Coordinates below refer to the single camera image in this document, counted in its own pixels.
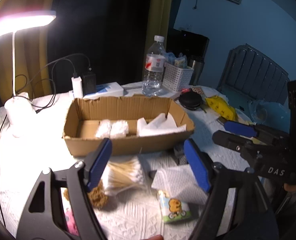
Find pink soft toy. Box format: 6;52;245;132
61;187;79;236

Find right hand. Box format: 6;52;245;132
283;183;296;192

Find grey folded cloth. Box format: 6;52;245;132
151;165;207;205

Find brown sponge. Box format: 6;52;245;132
61;180;108;210

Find cotton swab pack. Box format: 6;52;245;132
101;157;149;196

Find yellow plastic bag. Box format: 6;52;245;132
205;95;238;121

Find cartoon tissue pack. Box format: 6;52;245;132
158;190;192;224

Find white tissue in box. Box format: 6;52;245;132
137;113;186;137

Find blue radiator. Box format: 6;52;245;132
217;44;289;104

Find cardboard box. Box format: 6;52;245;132
63;95;194;157

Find black round zip case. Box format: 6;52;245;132
179;90;202;110

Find white blue small box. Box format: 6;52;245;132
83;82;124;100

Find steel thermos cup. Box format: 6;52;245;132
190;60;204;86

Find white charger block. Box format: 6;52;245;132
72;76;83;99

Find white plastic basket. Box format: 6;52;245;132
162;62;194;92

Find white desk lamp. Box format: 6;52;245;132
0;10;56;133

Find clear water bottle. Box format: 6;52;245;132
142;35;166;96

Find snack packets in basket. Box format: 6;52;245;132
165;53;187;68

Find black monitor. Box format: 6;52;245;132
166;28;210;63

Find black charger cable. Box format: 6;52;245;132
0;52;92;228

